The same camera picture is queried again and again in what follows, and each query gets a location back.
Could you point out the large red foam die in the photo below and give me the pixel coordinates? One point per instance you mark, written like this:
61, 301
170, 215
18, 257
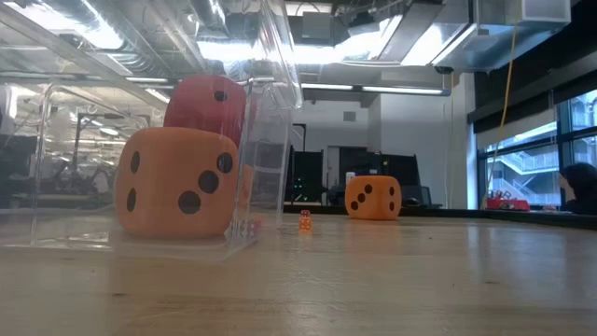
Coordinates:
205, 107

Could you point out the small orange-red die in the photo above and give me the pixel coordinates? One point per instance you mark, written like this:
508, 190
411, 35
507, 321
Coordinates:
305, 221

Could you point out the red tray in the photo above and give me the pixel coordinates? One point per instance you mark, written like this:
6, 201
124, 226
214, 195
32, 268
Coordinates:
508, 204

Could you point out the fluorescent ceiling light strip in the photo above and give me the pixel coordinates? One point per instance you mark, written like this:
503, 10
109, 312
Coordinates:
368, 88

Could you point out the silver ventilation duct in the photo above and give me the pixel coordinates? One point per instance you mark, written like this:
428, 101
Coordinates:
420, 32

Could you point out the black computer monitor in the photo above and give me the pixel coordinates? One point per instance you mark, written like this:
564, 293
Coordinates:
382, 165

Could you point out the clear plastic bin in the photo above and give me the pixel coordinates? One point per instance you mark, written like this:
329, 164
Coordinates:
275, 70

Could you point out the person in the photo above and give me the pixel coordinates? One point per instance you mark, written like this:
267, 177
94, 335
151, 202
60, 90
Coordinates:
580, 186

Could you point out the large orange foam die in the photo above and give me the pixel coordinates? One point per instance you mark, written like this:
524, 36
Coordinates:
172, 182
373, 198

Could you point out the black cabinet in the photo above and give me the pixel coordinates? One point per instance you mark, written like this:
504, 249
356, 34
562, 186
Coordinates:
303, 175

